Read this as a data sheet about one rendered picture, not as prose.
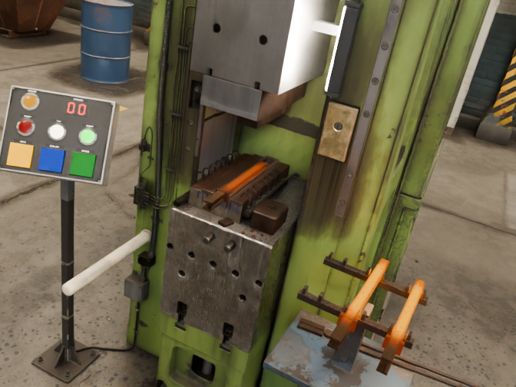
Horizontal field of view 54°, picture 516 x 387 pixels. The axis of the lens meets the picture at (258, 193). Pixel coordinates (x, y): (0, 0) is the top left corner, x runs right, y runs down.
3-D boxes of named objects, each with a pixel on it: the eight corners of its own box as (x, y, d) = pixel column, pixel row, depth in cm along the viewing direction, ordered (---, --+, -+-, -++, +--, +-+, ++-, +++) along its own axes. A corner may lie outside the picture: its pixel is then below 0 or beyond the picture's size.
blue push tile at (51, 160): (61, 172, 163) (65, 150, 164) (37, 169, 163) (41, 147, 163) (63, 173, 165) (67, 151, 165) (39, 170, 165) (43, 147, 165)
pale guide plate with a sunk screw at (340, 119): (343, 162, 156) (357, 110, 149) (316, 153, 159) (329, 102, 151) (345, 160, 158) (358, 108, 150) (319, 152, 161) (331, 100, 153)
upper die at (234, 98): (256, 121, 150) (262, 90, 146) (200, 104, 157) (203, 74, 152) (304, 97, 186) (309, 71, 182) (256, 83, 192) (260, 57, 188)
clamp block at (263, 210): (272, 236, 162) (276, 219, 159) (249, 227, 165) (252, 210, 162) (286, 222, 172) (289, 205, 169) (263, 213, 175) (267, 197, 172)
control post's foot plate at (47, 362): (67, 386, 207) (67, 370, 203) (28, 363, 214) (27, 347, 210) (104, 354, 226) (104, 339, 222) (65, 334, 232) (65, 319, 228)
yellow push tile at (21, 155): (29, 168, 162) (33, 145, 163) (5, 164, 162) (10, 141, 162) (31, 169, 164) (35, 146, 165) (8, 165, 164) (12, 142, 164)
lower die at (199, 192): (239, 223, 166) (243, 201, 162) (187, 203, 172) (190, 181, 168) (286, 182, 201) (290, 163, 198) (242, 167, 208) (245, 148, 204)
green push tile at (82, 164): (91, 177, 164) (95, 155, 164) (69, 173, 164) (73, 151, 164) (93, 178, 166) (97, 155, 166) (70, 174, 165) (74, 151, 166)
